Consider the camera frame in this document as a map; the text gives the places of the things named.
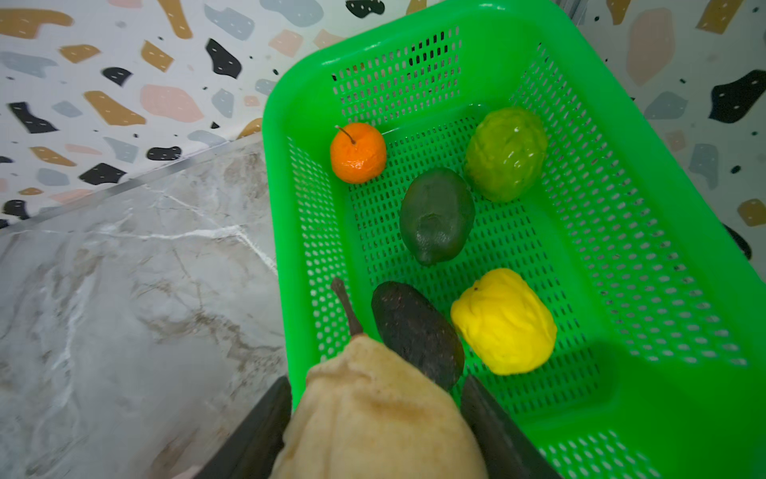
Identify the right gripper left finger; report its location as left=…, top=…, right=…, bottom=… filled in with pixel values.
left=195, top=375, right=292, bottom=479

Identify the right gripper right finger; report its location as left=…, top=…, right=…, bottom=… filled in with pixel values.
left=460, top=375, right=561, bottom=479

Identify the beige pear fruit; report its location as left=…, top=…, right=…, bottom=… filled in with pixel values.
left=270, top=279, right=488, bottom=478

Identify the yellow fruit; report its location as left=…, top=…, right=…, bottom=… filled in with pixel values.
left=450, top=269, right=558, bottom=376

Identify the dark brown avocado fruit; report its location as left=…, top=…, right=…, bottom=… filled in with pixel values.
left=371, top=281, right=465, bottom=391

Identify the green avocado fruit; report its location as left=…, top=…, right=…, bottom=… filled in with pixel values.
left=400, top=167, right=476, bottom=267

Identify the yellow-green bumpy fruit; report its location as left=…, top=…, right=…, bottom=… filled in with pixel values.
left=464, top=106, right=549, bottom=203

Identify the orange fruit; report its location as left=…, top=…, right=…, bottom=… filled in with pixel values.
left=330, top=123, right=387, bottom=185

